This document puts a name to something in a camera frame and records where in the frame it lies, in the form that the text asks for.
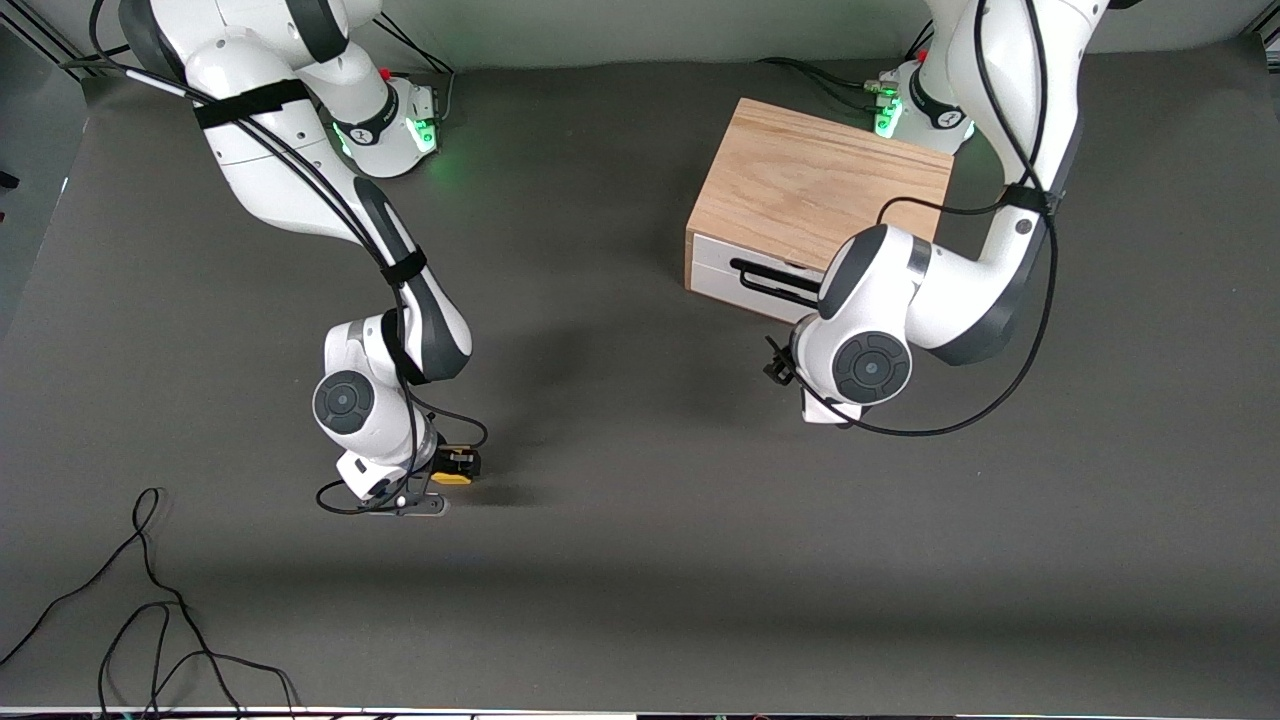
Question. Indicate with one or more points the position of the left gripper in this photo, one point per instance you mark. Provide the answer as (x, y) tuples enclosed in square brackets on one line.
[(775, 367)]

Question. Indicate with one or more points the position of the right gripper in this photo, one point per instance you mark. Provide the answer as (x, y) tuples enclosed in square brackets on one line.
[(447, 463)]

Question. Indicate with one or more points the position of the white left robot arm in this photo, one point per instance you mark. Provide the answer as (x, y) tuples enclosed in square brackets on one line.
[(950, 290)]

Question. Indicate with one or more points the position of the light wooden drawer cabinet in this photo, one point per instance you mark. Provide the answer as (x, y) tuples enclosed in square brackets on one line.
[(800, 180)]

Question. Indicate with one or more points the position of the black metal frame rail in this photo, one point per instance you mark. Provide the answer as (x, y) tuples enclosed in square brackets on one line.
[(50, 45)]

